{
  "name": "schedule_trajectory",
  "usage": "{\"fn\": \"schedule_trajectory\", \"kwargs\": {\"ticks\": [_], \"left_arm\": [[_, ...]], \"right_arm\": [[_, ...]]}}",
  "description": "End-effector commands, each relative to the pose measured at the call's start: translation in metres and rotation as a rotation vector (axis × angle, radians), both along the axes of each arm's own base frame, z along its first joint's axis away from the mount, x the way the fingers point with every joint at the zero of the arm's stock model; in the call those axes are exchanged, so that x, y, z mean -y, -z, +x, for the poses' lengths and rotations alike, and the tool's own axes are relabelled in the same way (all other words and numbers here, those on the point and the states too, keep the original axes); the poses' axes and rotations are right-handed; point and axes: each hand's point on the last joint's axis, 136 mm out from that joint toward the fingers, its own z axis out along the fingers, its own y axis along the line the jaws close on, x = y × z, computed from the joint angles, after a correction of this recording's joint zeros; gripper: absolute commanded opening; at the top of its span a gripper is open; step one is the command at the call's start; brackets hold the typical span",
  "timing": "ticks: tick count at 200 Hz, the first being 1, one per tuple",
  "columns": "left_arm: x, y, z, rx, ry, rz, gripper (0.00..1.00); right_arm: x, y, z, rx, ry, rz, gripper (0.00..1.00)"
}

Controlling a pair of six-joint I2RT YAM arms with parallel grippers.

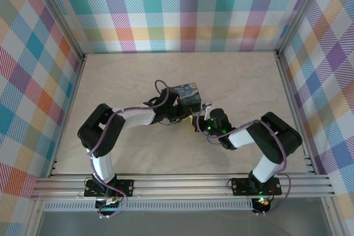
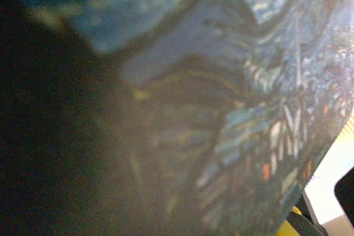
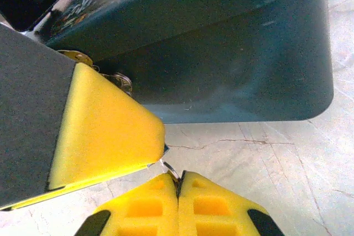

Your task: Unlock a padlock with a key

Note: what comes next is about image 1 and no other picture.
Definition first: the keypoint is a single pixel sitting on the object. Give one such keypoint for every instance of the starry night painted tin box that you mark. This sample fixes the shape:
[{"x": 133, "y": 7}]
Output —
[{"x": 186, "y": 92}]

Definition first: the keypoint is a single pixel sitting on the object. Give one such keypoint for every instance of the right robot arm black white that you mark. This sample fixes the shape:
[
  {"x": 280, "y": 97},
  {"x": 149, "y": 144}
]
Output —
[{"x": 279, "y": 139}]

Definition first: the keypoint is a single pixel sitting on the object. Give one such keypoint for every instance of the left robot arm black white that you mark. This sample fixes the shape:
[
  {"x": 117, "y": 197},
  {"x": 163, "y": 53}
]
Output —
[{"x": 99, "y": 136}]

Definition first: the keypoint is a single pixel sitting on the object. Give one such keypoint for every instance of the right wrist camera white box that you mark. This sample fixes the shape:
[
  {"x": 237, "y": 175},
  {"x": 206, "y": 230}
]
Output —
[{"x": 208, "y": 111}]

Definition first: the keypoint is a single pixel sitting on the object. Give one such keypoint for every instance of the long aluminium base rail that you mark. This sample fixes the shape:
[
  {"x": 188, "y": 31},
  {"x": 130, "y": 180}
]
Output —
[{"x": 179, "y": 186}]

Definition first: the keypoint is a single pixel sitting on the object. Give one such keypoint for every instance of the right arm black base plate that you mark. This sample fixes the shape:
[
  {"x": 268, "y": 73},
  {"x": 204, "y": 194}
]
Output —
[{"x": 240, "y": 186}]

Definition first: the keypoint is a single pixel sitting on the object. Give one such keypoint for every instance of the aluminium table side rail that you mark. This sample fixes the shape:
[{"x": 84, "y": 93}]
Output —
[
  {"x": 290, "y": 100},
  {"x": 70, "y": 103}
]

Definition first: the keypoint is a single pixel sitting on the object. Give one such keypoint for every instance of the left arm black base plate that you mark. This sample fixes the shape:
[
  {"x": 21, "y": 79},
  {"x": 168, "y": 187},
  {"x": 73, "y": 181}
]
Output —
[{"x": 125, "y": 187}]

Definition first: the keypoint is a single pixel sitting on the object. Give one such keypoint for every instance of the aluminium frame post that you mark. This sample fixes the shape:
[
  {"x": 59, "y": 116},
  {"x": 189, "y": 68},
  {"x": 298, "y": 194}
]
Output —
[
  {"x": 302, "y": 12},
  {"x": 55, "y": 12}
]

